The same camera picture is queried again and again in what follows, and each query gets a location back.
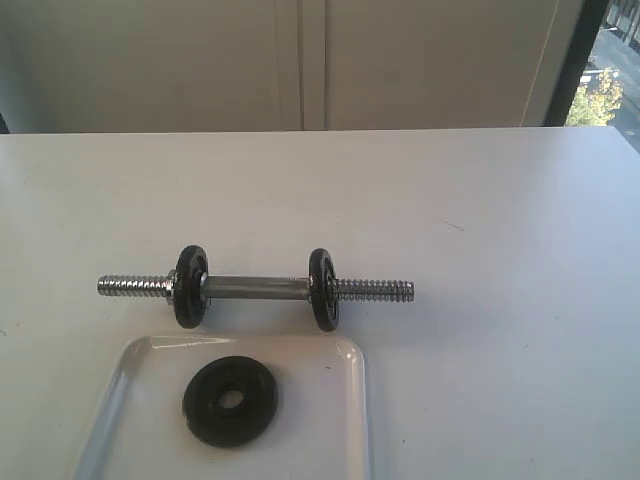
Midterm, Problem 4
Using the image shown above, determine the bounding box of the chrome threaded dumbbell bar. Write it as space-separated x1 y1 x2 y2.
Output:
97 274 415 303

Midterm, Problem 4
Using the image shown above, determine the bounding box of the black weight plate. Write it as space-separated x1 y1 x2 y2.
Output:
309 248 339 332
182 356 278 448
172 245 208 329

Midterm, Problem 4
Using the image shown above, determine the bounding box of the chrome collar nut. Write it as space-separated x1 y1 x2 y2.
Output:
163 269 176 306

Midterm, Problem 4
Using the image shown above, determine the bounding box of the white rectangular tray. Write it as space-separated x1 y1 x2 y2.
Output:
71 333 370 479

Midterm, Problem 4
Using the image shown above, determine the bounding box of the dark window frame post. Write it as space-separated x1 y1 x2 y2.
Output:
542 0 609 127

